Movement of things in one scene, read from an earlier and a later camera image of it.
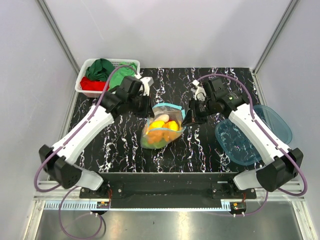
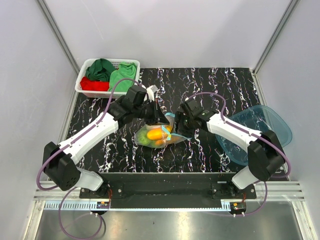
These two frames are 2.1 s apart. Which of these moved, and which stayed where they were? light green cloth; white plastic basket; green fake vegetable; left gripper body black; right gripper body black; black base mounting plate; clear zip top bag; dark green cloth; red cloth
Moved: green fake vegetable; right gripper body black; clear zip top bag; left gripper body black
Stayed: black base mounting plate; white plastic basket; red cloth; dark green cloth; light green cloth
